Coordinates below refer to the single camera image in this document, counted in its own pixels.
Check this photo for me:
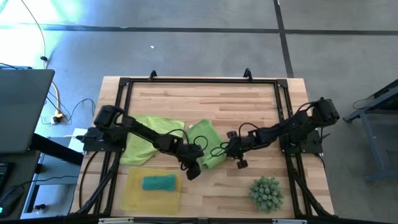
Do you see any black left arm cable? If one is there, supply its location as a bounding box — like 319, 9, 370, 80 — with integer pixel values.
161, 128, 210, 171

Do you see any yellow power plug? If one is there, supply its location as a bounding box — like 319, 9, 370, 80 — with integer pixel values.
51, 111, 65, 124

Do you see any white bracket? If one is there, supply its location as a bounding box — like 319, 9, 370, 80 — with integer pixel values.
272, 218, 308, 224
98, 217, 135, 224

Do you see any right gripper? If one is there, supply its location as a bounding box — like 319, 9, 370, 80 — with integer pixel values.
226, 130, 266, 170

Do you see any black desk beam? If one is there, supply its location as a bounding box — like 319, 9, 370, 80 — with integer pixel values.
29, 133, 85, 166

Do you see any pale lime microfiber towel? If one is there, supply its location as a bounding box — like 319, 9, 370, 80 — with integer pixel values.
119, 114, 187, 166

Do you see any teal microfiber towel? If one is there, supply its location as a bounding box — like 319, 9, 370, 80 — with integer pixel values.
142, 174, 177, 192

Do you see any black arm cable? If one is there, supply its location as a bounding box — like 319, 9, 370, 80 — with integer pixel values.
210, 122, 274, 158
161, 128, 210, 171

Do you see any dark desk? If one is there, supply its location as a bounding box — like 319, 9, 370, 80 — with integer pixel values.
0, 151, 41, 220

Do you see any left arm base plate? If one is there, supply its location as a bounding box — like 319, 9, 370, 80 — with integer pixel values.
82, 126, 125, 152

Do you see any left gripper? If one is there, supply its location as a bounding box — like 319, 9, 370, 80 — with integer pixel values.
177, 143, 205, 182

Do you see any white paper sheet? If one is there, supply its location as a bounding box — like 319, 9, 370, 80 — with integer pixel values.
67, 128, 86, 154

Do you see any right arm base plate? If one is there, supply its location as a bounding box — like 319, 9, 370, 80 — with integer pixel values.
281, 129, 324, 155

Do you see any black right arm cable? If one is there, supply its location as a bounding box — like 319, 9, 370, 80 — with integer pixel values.
210, 122, 274, 158

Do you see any blue-grey metal table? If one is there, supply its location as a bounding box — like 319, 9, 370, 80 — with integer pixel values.
343, 79, 398, 184

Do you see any bright green microfiber towel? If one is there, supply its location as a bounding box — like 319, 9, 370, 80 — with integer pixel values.
185, 119, 228, 170

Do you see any green artificial succulent plant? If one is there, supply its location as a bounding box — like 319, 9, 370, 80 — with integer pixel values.
249, 175, 285, 214

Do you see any thin white cable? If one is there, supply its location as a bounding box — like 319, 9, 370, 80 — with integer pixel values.
20, 0, 47, 70

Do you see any grey shelf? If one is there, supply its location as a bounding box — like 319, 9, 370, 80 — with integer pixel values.
36, 154, 82, 187

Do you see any yellow cable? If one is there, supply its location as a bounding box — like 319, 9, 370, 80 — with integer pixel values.
51, 81, 63, 116

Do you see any black aluminium table frame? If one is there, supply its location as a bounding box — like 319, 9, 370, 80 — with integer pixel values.
70, 68, 336, 218

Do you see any grey laptop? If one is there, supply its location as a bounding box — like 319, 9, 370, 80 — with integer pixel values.
0, 68, 56, 155

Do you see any yellow translucent plastic basket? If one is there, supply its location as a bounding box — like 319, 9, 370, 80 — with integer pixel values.
120, 167, 185, 216

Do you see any thin black cable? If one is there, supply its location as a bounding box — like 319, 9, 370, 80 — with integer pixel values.
46, 98, 96, 125

